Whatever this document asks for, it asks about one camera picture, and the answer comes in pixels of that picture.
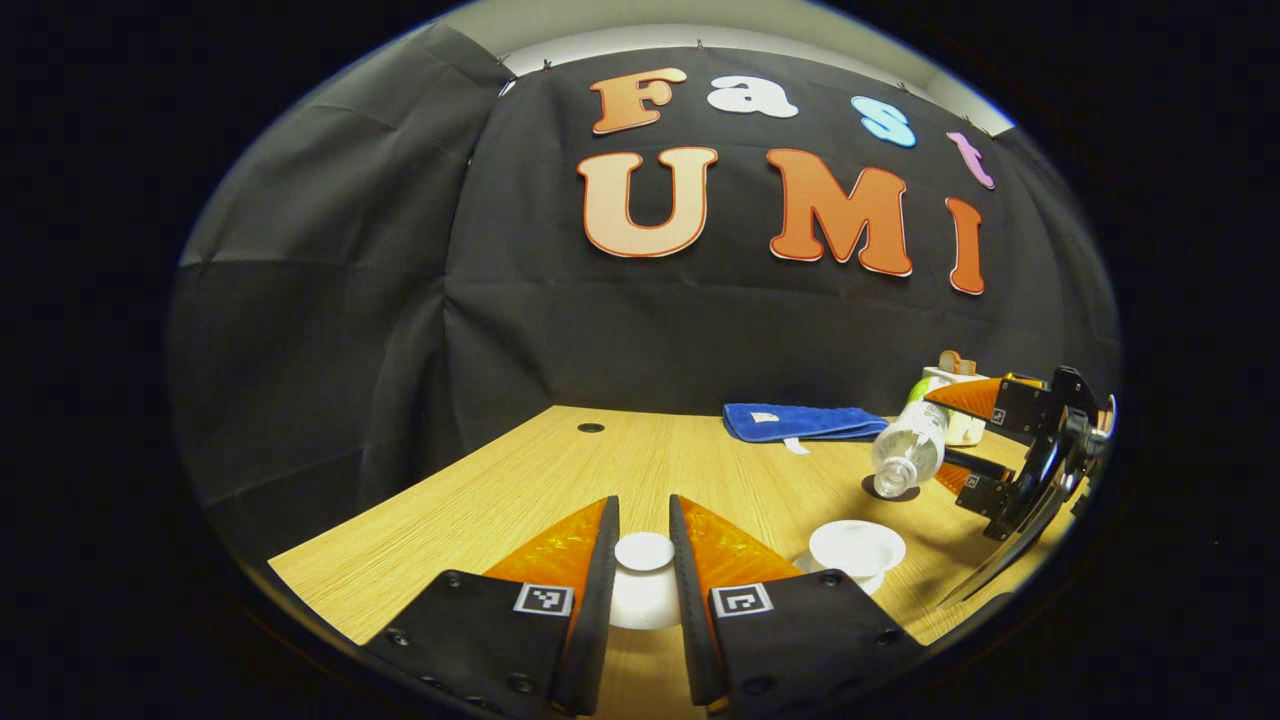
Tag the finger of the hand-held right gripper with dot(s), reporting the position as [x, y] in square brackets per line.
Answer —
[990, 500]
[1020, 410]

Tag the dark round coaster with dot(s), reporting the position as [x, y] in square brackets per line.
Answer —
[910, 492]

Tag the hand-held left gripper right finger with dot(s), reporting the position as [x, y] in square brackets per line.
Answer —
[690, 640]

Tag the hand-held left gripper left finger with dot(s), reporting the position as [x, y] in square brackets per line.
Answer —
[600, 620]

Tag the white teacup lid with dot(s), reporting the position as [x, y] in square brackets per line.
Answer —
[645, 552]

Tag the blue towel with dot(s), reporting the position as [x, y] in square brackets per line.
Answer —
[800, 420]

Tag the white teacup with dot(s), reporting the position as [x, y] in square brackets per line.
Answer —
[857, 545]

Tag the black backdrop cloth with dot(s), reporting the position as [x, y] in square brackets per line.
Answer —
[320, 300]

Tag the white toaster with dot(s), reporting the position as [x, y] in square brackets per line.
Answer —
[968, 430]

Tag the clear water bottle green label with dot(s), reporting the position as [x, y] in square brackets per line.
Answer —
[912, 445]

